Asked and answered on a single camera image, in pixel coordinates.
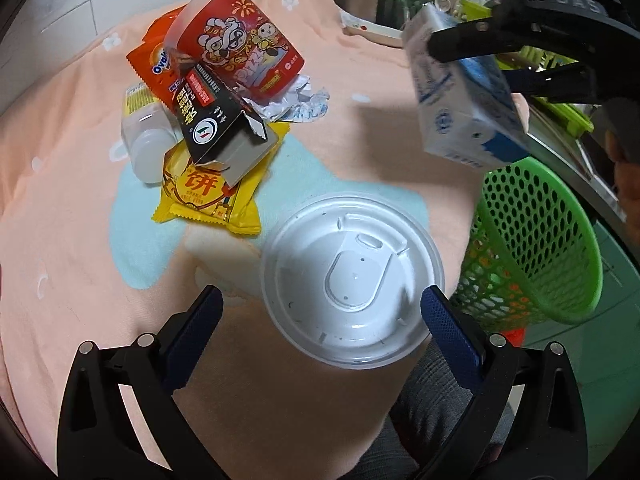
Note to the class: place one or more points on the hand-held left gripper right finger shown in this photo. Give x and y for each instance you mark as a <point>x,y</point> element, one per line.
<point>447,330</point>

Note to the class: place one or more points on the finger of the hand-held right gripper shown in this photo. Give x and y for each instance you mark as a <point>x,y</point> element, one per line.
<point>470,42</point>
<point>555,82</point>

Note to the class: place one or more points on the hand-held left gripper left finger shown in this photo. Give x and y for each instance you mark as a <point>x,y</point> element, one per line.
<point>197,330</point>

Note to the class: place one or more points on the white and blue milk carton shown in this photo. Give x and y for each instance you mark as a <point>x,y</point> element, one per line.
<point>450,110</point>

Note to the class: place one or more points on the white round plastic lid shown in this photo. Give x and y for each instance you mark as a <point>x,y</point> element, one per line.
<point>350,270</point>

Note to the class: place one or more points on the green mesh plastic basket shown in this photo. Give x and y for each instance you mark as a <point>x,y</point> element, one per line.
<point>540,240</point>

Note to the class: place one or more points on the yellow snack packet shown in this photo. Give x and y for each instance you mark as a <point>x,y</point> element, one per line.
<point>200,195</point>

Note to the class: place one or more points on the silver foil wrapper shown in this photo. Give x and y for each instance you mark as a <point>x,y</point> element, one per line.
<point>300,102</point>

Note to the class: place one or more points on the white plastic bottle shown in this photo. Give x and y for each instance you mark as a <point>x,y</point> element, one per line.
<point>145,145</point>

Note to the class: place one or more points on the black cardboard carton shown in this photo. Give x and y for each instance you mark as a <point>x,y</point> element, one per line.
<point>205,125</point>

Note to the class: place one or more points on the red cartoon print cup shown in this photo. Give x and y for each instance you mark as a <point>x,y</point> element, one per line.
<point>240,35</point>

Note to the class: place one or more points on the orange snack packet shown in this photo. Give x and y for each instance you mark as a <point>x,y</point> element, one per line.
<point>155,67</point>

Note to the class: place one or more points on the green dish rack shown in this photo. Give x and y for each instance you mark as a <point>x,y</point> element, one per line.
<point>545,57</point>

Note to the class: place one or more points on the green utensil holder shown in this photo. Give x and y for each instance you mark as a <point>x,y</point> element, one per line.
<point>410,0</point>

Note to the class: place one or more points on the person's grey trouser leg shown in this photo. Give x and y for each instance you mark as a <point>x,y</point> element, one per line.
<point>430,420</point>

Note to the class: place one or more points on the white bowl with red print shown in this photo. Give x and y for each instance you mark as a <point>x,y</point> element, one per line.
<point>370,35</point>

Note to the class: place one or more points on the peach flower print blanket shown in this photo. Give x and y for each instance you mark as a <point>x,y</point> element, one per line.
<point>75,235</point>

